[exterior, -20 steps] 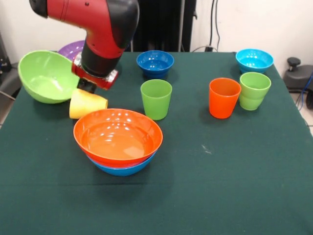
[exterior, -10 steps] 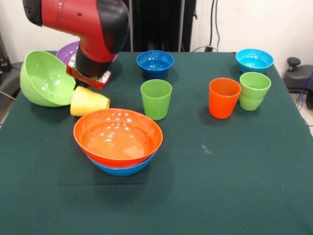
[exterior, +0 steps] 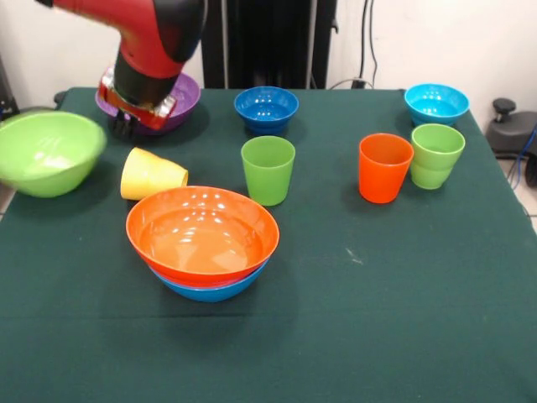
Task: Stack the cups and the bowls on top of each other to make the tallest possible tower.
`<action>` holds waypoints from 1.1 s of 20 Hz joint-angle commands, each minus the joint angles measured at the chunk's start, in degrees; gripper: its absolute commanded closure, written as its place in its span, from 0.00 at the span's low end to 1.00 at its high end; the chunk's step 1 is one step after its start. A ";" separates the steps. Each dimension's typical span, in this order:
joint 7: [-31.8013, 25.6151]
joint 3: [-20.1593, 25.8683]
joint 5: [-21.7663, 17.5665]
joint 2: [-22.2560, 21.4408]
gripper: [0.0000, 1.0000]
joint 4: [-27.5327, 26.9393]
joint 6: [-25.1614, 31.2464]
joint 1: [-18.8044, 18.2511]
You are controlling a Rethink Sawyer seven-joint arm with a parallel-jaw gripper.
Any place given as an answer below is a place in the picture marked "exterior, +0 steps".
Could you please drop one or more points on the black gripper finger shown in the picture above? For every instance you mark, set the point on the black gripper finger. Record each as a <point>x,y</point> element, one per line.
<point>128,128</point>
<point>118,124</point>

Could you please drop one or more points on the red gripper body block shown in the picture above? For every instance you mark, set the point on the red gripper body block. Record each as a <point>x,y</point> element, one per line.
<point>142,115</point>

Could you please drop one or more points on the purple bowl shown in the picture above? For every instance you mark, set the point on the purple bowl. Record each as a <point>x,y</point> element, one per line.
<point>186,101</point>

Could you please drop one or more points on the ribbed yellow cup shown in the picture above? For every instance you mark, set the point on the ribbed yellow cup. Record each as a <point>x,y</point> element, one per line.
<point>147,176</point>

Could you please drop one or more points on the large green bowl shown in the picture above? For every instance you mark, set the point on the large green bowl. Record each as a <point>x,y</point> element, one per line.
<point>50,155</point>

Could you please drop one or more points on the wide orange bowl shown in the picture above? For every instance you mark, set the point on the wide orange bowl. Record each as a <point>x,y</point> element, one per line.
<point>201,235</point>

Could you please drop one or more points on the plain green cup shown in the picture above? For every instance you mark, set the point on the plain green cup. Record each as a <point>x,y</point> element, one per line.
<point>268,176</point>

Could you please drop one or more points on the large blue bowl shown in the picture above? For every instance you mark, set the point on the large blue bowl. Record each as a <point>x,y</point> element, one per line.
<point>210,294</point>

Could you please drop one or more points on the light blue small bowl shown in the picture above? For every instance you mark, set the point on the light blue small bowl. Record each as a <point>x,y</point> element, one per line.
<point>436,105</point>

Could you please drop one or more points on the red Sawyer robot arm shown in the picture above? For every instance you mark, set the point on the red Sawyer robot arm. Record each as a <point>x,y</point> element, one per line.
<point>151,46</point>

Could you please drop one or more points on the grey chair base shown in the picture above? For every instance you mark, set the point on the grey chair base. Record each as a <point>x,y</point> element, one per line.
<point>42,108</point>

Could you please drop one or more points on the dark blue small bowl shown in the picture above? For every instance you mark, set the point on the dark blue small bowl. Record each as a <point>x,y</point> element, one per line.
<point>266,109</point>

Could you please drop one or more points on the plain orange cup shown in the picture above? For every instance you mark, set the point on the plain orange cup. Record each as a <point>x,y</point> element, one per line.
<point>382,176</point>

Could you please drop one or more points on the dark green table cloth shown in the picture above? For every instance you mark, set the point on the dark green table cloth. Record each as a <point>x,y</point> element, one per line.
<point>335,315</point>

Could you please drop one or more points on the ribbed green cup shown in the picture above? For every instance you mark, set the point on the ribbed green cup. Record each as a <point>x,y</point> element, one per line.
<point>436,168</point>

